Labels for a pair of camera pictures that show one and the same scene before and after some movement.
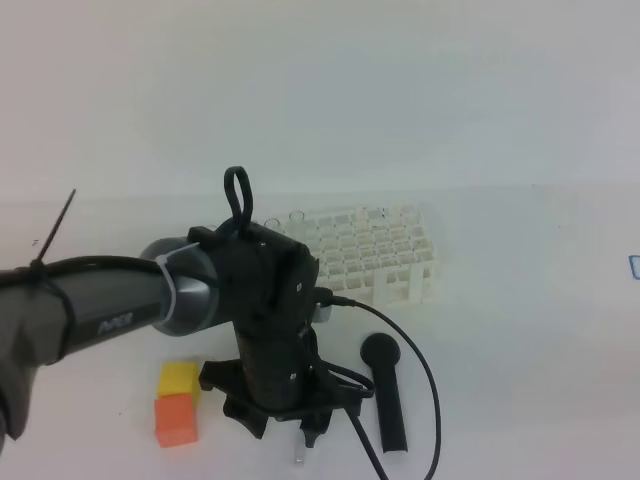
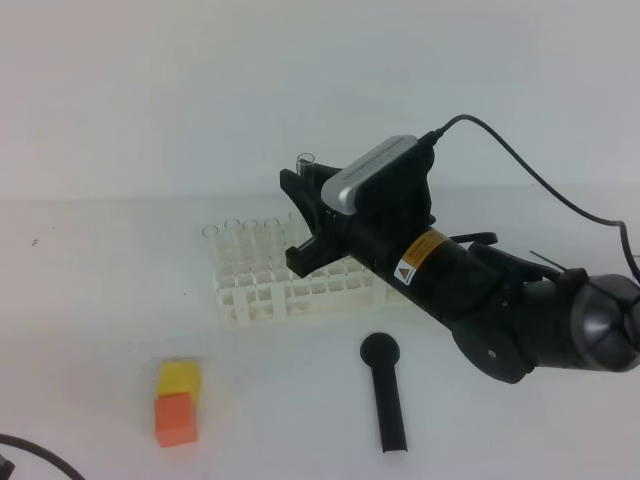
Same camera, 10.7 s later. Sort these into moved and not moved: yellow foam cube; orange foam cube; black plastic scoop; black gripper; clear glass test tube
Moved: clear glass test tube; black gripper
Not moved: black plastic scoop; orange foam cube; yellow foam cube
